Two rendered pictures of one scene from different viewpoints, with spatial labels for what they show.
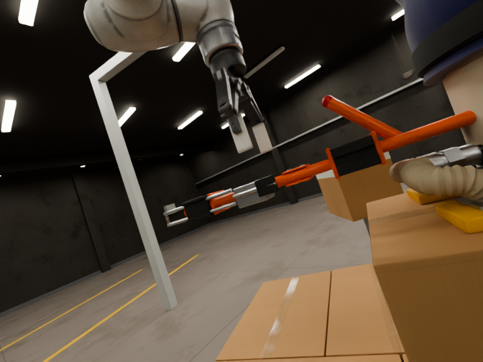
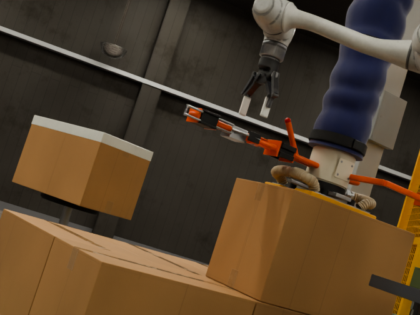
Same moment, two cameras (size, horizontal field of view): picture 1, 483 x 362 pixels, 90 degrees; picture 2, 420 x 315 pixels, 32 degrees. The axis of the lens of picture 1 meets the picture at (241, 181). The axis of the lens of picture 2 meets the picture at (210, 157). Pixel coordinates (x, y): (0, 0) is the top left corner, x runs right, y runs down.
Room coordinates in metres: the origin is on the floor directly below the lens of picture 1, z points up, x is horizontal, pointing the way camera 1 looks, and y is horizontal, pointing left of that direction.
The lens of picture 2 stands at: (-0.88, 2.10, 0.75)
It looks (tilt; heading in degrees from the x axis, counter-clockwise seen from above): 5 degrees up; 305
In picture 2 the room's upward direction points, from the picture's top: 18 degrees clockwise
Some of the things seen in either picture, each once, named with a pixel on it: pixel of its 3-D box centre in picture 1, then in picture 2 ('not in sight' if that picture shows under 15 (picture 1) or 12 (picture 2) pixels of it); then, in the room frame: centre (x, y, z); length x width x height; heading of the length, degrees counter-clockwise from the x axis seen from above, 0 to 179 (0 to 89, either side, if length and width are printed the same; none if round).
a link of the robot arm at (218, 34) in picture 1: (221, 48); (272, 52); (0.51, -0.05, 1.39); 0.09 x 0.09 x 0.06
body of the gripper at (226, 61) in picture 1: (232, 79); (266, 71); (0.51, -0.05, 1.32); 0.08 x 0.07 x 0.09; 156
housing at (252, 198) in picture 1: (254, 192); (234, 133); (0.54, -0.02, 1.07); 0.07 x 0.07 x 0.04; 66
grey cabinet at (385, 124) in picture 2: not in sight; (385, 120); (0.77, -1.83, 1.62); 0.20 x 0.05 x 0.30; 67
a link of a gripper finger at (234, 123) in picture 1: (231, 118); (271, 100); (0.43, -0.02, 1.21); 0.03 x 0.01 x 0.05; 156
